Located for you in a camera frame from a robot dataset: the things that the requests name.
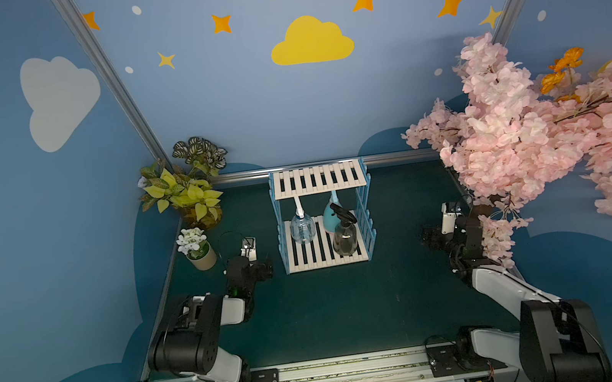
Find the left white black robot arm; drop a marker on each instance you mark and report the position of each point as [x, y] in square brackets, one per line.
[186, 342]

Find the green leafy plant glass vase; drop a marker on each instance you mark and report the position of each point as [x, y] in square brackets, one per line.
[187, 189]

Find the white flower small beige pot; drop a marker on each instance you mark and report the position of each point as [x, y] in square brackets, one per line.
[194, 245]

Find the dark smoky spray bottle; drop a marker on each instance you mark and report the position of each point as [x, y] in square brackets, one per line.
[345, 239]

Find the blue white slatted shelf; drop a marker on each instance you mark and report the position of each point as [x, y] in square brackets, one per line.
[302, 198]

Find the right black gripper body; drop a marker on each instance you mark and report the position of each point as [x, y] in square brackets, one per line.
[436, 238]

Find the clear spray bottle white nozzle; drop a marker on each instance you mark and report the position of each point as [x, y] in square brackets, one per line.
[302, 225]

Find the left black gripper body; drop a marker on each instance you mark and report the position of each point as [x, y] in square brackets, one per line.
[261, 266]

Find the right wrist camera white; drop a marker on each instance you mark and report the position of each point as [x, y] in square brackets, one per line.
[450, 213]

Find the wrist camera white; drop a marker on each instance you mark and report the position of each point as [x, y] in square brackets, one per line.
[249, 249]
[450, 213]

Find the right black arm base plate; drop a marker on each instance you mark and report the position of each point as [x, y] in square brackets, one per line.
[446, 360]

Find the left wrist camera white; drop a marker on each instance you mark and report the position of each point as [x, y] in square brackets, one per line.
[249, 249]

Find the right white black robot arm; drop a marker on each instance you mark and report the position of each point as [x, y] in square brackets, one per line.
[558, 339]

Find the pink cherry blossom tree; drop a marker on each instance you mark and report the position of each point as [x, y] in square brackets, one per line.
[517, 135]

